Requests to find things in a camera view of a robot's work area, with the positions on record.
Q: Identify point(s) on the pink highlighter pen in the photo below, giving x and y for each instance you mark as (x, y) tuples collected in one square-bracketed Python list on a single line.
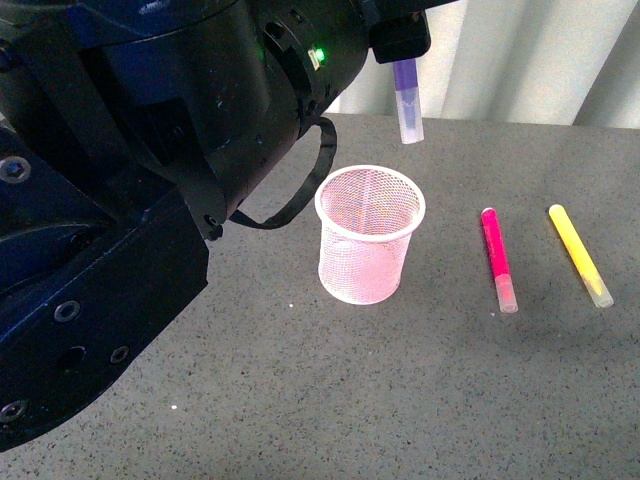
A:
[(499, 261)]

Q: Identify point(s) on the purple highlighter pen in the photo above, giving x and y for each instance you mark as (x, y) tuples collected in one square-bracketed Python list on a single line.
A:
[(408, 101)]

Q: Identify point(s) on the yellow highlighter pen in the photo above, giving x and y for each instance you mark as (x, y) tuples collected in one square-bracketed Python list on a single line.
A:
[(580, 257)]

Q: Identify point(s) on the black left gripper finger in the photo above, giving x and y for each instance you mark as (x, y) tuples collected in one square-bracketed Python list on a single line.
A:
[(403, 38)]

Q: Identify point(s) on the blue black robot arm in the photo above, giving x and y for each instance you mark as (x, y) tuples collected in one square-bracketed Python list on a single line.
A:
[(83, 292)]

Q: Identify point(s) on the white vertical blinds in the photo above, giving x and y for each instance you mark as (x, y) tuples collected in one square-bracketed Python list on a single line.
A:
[(542, 62)]

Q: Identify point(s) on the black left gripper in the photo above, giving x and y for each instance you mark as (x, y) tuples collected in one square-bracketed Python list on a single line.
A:
[(209, 95)]

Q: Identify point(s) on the pink mesh pen cup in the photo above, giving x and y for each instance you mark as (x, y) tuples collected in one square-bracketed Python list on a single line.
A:
[(368, 214)]

